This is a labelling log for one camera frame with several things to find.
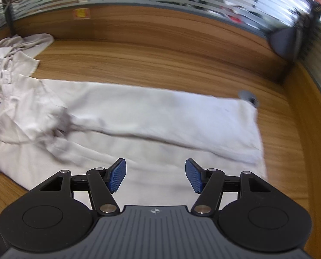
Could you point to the grey corner bracket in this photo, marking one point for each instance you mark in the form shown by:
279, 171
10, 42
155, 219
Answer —
287, 43

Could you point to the white collared shirt black label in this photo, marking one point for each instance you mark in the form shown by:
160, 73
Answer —
149, 118

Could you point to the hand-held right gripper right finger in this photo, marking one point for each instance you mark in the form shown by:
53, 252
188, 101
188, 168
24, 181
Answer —
194, 176

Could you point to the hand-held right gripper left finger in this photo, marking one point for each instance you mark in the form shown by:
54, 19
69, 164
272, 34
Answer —
116, 175

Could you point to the beige button shirt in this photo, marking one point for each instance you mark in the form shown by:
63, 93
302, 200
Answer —
12, 56

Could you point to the black partition post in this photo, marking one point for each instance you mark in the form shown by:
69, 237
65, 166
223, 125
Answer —
9, 10

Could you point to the red yellow sticker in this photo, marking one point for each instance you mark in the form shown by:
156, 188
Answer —
81, 13

